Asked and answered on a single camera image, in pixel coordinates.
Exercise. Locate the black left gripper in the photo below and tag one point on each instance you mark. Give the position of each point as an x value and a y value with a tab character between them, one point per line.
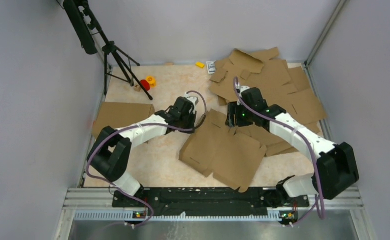
192	115

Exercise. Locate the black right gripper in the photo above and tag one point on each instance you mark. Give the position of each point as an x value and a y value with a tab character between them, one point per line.
234	108

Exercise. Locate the cardboard box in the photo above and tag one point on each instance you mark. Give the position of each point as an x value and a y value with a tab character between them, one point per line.
231	157
120	115

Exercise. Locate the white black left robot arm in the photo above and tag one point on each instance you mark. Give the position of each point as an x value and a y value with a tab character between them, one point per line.
110	153

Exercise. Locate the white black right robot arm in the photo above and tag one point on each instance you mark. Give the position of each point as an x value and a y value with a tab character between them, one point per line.
335	166

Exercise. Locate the playing card box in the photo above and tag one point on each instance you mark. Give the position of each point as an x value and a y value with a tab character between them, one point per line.
211	67

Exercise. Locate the folded closed cardboard box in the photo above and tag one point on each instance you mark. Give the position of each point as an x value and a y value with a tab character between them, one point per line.
120	115

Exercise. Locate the yellow block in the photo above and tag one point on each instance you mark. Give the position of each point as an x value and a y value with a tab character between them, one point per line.
200	65

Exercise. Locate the cardboard sheet pile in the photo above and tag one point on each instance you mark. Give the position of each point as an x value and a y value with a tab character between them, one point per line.
279	84

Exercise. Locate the orange round toy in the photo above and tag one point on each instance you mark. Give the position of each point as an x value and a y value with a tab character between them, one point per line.
151	81

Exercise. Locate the red round toy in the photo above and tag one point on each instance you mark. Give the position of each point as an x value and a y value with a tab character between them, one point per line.
146	85

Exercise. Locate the small wooden cube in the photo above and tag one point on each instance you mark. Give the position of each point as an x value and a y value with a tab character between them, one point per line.
137	88

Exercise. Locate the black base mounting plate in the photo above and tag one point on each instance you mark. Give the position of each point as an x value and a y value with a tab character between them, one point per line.
208	201

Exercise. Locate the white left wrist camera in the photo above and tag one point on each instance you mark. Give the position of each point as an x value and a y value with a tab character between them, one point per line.
193	99

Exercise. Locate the aluminium frame rail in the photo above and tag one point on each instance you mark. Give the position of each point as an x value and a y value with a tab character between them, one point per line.
95	204

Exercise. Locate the black camera tripod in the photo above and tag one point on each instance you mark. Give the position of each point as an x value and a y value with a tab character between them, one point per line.
86	27

